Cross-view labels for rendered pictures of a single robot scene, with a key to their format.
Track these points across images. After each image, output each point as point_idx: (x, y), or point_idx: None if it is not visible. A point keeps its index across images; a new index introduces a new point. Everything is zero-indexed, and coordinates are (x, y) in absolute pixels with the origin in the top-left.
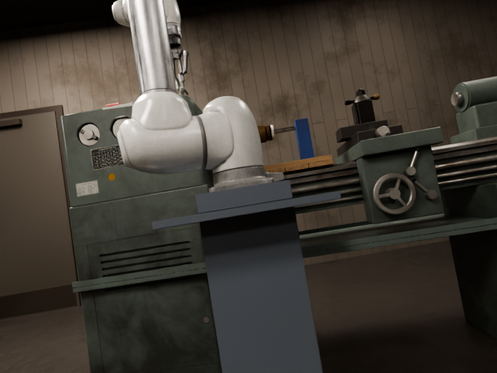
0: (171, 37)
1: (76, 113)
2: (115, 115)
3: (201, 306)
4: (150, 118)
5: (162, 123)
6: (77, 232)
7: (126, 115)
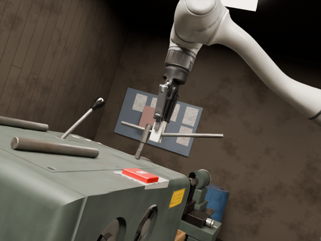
0: (187, 74)
1: (113, 192)
2: (150, 202)
3: None
4: None
5: None
6: None
7: (157, 203)
